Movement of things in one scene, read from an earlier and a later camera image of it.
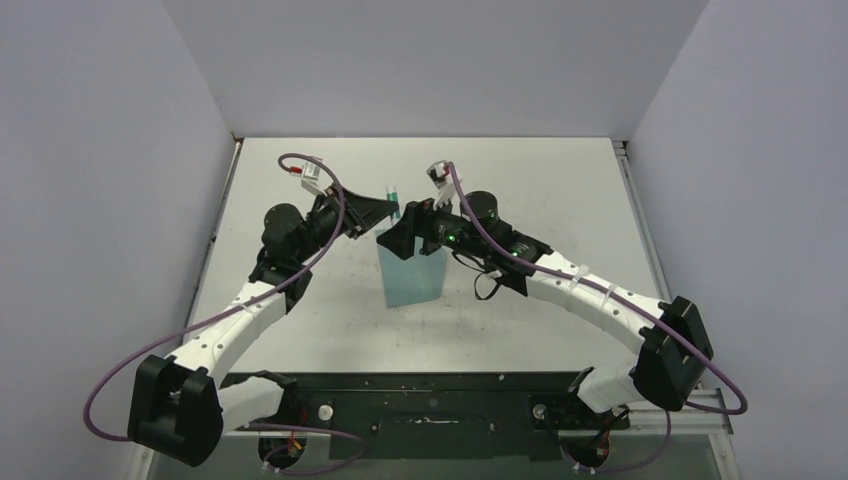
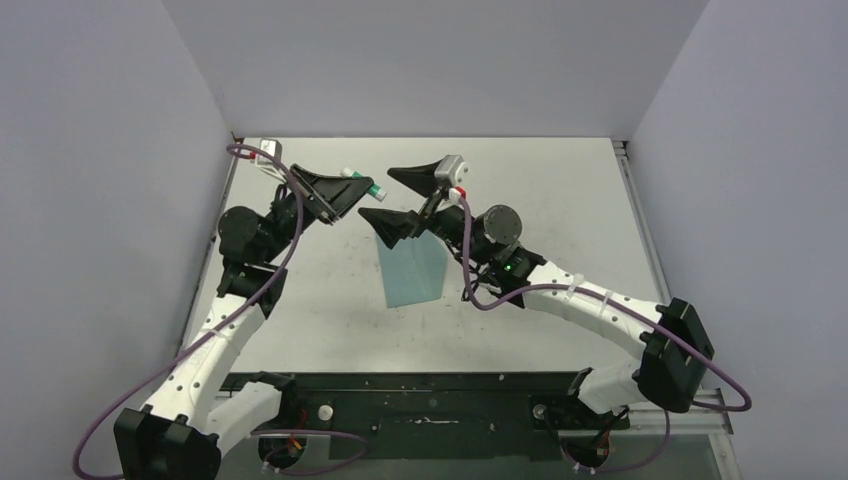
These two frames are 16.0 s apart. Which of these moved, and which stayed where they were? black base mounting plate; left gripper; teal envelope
Moved: left gripper
Stayed: black base mounting plate; teal envelope
